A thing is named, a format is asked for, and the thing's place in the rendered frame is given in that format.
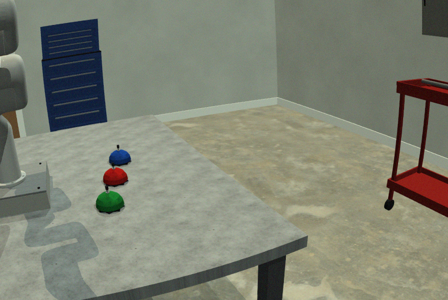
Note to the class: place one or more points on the green dome bell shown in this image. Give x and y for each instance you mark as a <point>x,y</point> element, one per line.
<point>109,201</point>

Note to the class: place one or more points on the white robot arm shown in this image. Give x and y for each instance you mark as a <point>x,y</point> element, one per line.
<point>13,93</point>

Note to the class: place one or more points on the red dome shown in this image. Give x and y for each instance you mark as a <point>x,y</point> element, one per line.
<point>115,176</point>

